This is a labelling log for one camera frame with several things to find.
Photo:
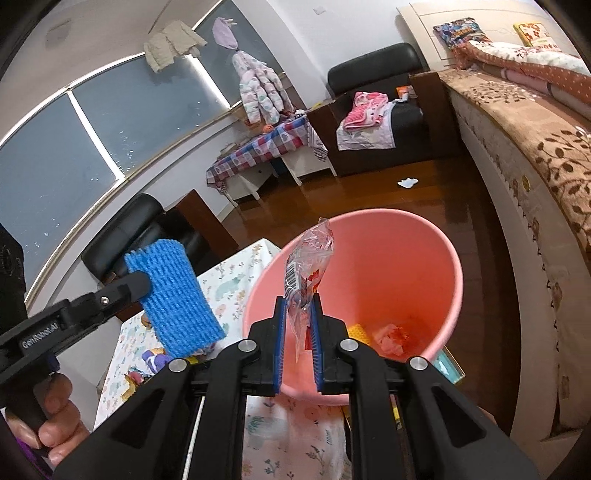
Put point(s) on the small orange box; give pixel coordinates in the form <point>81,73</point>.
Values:
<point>405,92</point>

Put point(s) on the curved bay window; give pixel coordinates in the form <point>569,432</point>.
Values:
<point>55,161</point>

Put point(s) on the blue foam fruit net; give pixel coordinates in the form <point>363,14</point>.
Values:
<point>175,300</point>

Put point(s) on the black leather armchair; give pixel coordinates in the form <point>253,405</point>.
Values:
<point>134,226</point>
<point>369,64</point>

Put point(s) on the pale lilac quilt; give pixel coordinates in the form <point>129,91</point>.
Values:
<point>364,138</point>

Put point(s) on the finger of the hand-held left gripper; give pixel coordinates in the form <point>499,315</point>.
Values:
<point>127,290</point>

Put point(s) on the pink plastic bucket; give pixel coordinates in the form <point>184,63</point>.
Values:
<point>392,277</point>

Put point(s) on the white side table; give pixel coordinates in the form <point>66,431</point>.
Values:
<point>307,164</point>
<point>244,182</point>

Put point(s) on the beige hanging jacket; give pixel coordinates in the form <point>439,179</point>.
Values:
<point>171,46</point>

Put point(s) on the crumpled pink tissue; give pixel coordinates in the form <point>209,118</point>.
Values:
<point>392,339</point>

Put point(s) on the person's left hand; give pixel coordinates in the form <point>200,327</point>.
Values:
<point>62,415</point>

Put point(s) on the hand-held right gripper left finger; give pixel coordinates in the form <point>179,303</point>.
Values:
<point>279,350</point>

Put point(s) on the small orange toy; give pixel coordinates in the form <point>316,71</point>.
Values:
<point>266,128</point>

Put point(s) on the yellow flower pillow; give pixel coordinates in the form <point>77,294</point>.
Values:
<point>538,36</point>

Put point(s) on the orange dotted quilt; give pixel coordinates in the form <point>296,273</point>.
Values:
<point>545,64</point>

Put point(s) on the floral bear print tablecloth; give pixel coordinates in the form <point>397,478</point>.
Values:
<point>231,281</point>

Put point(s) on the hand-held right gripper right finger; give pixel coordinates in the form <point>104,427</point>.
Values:
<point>316,350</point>

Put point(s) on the purple hanging garment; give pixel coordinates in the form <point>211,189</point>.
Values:
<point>225,34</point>

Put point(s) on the colourful cartoon pillow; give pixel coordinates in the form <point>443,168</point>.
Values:
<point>459,32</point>

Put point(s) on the white bed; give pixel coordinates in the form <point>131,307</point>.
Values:
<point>508,221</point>

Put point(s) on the pink patterned blanket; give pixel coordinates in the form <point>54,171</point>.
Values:
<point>367,108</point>

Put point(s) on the checked tablecloth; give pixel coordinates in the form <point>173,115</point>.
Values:
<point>258,150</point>

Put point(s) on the teal edged book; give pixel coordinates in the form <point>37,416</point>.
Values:
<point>450,367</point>

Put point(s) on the white paper scrap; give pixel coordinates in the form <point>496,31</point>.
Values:
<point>407,182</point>

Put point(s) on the clear plastic wrapper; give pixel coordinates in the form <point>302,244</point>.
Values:
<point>307,263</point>

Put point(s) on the yellow foam fruit net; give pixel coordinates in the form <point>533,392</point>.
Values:
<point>358,332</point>

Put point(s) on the pink printed puffer jacket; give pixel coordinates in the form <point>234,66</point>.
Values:
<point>258,87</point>

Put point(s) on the brown floral blanket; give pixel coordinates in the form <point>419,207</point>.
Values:
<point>531,124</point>

